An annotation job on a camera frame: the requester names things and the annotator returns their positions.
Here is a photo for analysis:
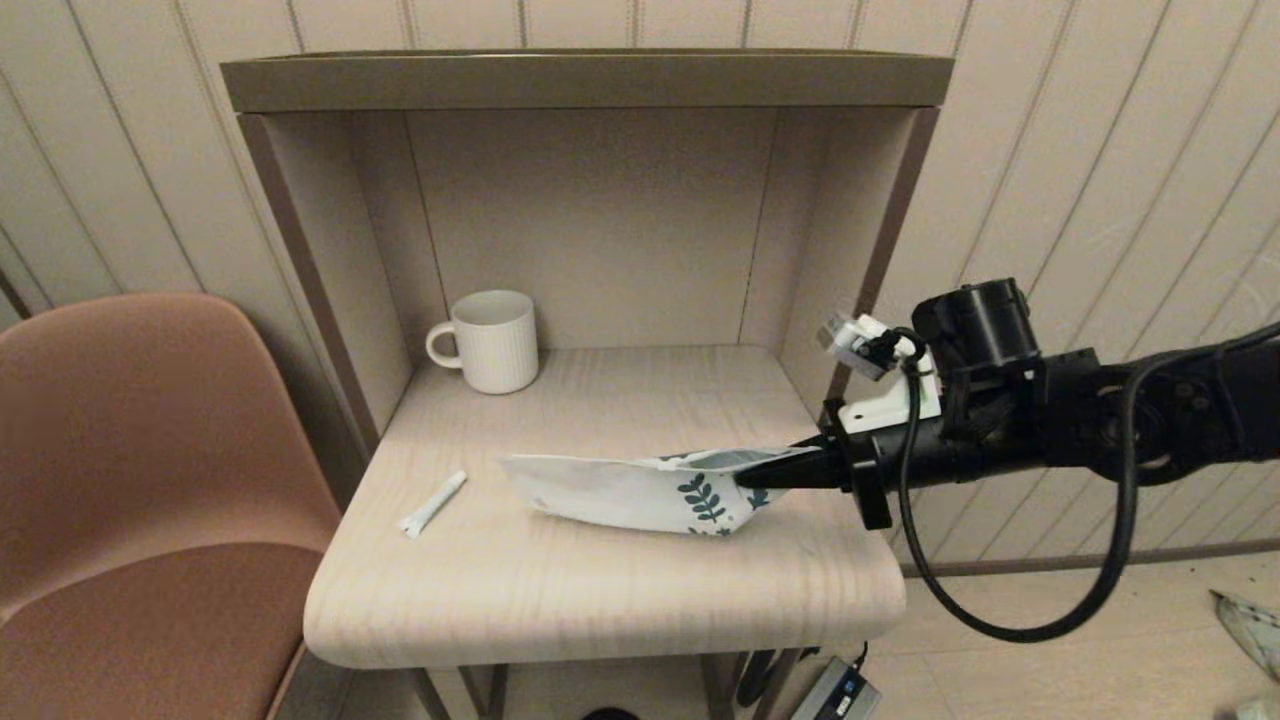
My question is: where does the white right camera bracket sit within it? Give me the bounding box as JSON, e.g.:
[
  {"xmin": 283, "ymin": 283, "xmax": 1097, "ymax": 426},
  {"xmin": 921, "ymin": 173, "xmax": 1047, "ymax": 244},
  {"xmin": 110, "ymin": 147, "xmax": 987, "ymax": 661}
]
[{"xmin": 838, "ymin": 315, "xmax": 943, "ymax": 436}]

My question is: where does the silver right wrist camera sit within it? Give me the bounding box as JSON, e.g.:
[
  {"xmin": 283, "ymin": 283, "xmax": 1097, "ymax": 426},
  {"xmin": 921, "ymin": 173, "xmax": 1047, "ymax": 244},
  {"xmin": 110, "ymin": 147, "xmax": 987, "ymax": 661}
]
[{"xmin": 818, "ymin": 313, "xmax": 898, "ymax": 382}]

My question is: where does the black right camera cable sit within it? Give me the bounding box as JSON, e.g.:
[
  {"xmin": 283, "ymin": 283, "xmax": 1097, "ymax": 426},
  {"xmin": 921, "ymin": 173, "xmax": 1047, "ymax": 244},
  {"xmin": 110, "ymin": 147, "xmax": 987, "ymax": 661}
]
[{"xmin": 893, "ymin": 320, "xmax": 1280, "ymax": 644}]

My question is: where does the white ribbed mug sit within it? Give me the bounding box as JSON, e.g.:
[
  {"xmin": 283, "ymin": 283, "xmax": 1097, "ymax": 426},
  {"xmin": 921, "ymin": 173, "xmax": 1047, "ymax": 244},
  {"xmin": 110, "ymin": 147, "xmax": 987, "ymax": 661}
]
[{"xmin": 425, "ymin": 290, "xmax": 541, "ymax": 396}]

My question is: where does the white leaf-print pouch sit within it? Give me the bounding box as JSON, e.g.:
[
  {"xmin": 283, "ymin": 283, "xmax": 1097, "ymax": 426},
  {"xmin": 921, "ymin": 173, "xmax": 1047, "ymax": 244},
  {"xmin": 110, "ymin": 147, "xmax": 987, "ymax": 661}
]
[{"xmin": 500, "ymin": 447, "xmax": 831, "ymax": 538}]

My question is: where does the brown wooden baseboard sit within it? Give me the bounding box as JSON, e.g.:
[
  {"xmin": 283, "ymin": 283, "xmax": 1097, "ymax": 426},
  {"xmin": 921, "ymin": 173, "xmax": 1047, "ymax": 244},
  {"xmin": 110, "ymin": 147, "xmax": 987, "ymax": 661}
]
[{"xmin": 900, "ymin": 538, "xmax": 1280, "ymax": 579}]

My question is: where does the silver power adapter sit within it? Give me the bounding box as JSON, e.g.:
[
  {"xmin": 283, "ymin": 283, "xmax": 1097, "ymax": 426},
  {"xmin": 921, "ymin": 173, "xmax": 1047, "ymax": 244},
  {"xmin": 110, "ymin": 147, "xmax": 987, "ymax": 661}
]
[{"xmin": 790, "ymin": 655, "xmax": 883, "ymax": 720}]

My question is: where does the light wooden shelf unit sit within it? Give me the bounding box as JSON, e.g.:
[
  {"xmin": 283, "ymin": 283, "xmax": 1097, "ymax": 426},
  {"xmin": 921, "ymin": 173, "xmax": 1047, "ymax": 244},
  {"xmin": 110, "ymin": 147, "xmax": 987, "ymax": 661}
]
[{"xmin": 220, "ymin": 48, "xmax": 956, "ymax": 720}]

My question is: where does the brown pink chair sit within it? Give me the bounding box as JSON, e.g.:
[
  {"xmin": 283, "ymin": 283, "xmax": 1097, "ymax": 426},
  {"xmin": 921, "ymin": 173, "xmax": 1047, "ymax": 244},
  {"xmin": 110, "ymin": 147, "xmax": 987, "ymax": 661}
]
[{"xmin": 0, "ymin": 292, "xmax": 346, "ymax": 720}]

